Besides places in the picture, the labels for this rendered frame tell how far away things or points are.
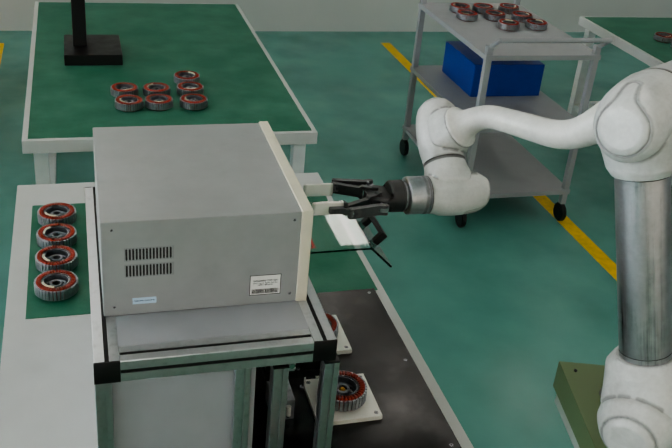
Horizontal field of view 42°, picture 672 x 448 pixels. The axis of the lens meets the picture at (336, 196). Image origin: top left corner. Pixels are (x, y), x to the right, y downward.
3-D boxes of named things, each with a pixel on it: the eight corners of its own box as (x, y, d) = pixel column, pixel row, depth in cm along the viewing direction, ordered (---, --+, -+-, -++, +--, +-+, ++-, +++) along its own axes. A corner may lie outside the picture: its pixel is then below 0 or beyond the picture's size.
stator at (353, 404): (356, 378, 206) (358, 365, 205) (372, 409, 197) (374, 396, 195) (311, 384, 203) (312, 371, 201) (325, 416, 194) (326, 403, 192)
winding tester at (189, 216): (263, 199, 211) (267, 120, 202) (306, 300, 174) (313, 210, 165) (96, 208, 200) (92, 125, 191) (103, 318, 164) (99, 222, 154)
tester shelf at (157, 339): (264, 194, 223) (265, 178, 221) (335, 359, 166) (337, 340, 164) (85, 203, 211) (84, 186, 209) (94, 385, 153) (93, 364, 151)
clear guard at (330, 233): (362, 219, 230) (365, 199, 227) (392, 267, 209) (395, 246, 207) (239, 226, 221) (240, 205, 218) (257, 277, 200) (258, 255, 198)
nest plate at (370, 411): (362, 377, 209) (363, 372, 208) (382, 419, 196) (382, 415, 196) (301, 383, 205) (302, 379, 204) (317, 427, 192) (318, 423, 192)
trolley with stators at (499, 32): (489, 147, 536) (519, -17, 490) (570, 228, 451) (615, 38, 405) (397, 151, 520) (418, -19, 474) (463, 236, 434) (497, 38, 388)
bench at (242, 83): (233, 124, 535) (237, 3, 501) (304, 291, 378) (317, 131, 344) (44, 129, 505) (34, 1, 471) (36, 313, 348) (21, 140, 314)
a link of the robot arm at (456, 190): (422, 223, 208) (413, 173, 213) (482, 220, 213) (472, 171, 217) (438, 207, 199) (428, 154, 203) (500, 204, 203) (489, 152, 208)
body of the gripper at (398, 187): (407, 218, 202) (368, 220, 199) (395, 201, 209) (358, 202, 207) (411, 189, 199) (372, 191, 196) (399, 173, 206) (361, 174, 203)
